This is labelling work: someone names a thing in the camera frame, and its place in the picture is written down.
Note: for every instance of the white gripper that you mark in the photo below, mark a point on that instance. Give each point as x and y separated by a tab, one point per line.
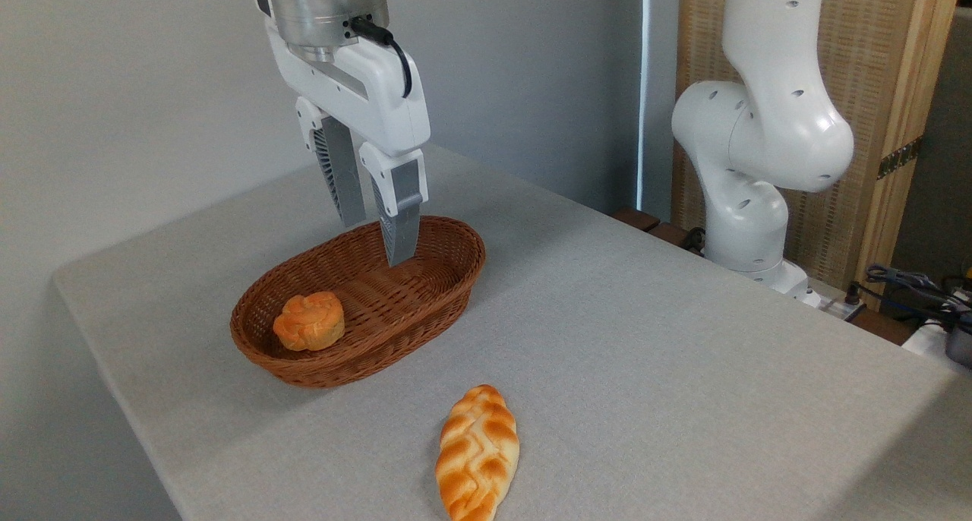
364	88

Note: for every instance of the long braided bread loaf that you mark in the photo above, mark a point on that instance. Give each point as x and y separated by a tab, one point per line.
477	453

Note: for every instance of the brown wicker oval basket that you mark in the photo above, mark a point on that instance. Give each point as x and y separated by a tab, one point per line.
410	308

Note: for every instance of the round orange bread roll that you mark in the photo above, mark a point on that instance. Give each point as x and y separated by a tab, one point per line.
309	322

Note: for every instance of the brown wooden block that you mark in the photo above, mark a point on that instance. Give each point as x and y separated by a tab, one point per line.
636	219
672	235

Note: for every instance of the grey tablecloth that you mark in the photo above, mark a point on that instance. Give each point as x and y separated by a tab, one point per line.
645	354

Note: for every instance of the metal screen hinge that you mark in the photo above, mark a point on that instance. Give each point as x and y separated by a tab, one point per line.
900	158

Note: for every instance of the wooden woven folding screen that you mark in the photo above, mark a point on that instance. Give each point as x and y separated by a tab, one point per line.
881	50

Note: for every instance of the white vertical wall strip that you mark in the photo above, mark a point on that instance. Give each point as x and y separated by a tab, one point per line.
645	88

